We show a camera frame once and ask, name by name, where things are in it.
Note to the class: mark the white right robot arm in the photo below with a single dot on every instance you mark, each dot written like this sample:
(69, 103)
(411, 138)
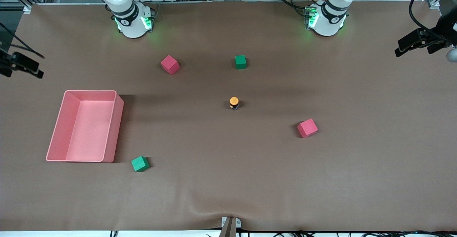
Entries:
(125, 8)

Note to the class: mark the red foam cube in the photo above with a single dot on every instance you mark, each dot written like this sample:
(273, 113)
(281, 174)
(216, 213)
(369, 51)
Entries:
(170, 65)
(307, 128)

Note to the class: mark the orange black push button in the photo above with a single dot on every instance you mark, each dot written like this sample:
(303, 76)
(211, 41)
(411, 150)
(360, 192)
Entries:
(234, 101)

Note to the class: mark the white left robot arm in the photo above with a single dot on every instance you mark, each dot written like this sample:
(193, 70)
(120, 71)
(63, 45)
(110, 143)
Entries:
(332, 15)

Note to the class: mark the brown table mat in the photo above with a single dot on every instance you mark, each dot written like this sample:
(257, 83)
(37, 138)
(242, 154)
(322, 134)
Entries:
(321, 180)

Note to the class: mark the green foam cube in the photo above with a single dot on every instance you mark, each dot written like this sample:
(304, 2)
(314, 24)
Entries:
(139, 164)
(240, 62)

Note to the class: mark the pink plastic tray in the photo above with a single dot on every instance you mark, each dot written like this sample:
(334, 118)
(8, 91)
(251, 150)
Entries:
(89, 130)

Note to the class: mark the metal bracket with brown post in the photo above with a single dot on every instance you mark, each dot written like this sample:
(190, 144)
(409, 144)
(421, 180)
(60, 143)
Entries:
(230, 226)

